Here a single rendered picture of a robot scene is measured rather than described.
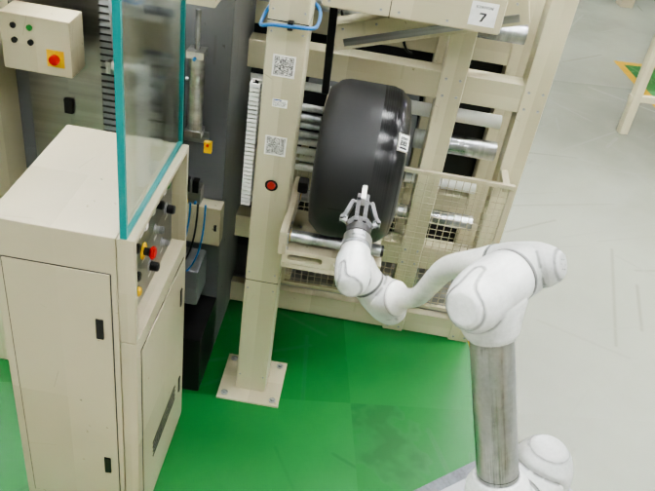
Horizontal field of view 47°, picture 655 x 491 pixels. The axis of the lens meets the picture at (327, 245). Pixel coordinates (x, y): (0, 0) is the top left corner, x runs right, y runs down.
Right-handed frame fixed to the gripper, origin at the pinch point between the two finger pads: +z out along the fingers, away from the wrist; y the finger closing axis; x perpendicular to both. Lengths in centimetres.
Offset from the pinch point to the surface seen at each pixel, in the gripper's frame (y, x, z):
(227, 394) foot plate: 41, 123, 2
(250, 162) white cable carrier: 40.7, 12.7, 22.8
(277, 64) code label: 34, -25, 27
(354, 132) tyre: 6.4, -12.8, 14.9
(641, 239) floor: -183, 150, 188
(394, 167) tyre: -8.1, -6.0, 9.4
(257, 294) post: 33, 70, 14
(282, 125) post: 30.8, -4.2, 24.2
